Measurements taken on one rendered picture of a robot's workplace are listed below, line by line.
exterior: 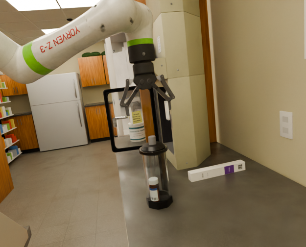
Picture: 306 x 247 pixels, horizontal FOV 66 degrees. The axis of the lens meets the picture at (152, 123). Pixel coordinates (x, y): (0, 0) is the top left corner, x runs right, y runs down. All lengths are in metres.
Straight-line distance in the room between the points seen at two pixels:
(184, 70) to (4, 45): 0.74
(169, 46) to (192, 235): 0.81
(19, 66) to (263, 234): 0.94
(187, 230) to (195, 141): 0.55
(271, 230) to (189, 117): 0.63
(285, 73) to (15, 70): 1.03
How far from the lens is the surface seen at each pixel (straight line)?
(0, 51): 0.93
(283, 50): 1.14
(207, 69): 1.64
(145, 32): 0.84
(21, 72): 0.95
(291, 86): 1.12
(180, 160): 1.25
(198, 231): 0.82
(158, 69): 1.16
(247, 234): 0.82
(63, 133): 6.21
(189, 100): 1.20
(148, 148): 0.86
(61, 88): 6.10
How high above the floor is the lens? 1.42
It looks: 10 degrees down
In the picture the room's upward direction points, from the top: 7 degrees counter-clockwise
